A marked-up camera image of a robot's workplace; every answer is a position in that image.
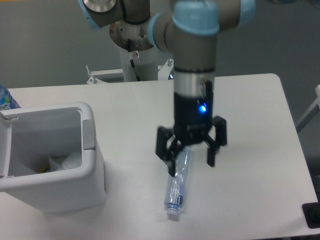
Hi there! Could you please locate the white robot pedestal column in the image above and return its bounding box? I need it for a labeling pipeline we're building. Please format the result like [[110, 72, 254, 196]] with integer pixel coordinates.
[[109, 20, 162, 82]]

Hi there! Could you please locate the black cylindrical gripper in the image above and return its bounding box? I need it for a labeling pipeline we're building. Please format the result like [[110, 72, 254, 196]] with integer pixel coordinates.
[[155, 92, 228, 176]]

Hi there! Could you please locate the black cable on pedestal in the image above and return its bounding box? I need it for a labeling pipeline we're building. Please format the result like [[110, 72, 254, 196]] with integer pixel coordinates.
[[127, 38, 142, 82]]

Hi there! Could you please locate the crushed clear plastic bottle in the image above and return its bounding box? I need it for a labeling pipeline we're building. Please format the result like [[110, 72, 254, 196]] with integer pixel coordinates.
[[164, 146, 192, 221]]

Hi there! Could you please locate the white plastic trash can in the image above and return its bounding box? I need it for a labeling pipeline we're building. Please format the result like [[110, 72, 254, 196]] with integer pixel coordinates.
[[0, 102, 107, 213]]

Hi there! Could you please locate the white paper bag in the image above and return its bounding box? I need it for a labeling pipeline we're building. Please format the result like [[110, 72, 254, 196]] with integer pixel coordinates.
[[48, 152, 82, 172]]

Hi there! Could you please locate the yellow packaging in trash can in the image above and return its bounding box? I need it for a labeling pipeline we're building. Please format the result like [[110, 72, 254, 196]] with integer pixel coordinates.
[[39, 164, 51, 174]]

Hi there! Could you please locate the blue printed bottle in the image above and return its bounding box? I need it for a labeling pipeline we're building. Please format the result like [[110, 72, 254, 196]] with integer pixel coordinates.
[[0, 85, 21, 111]]

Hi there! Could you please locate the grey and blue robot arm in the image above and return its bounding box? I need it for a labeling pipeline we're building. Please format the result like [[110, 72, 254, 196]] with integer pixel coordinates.
[[79, 0, 256, 176]]

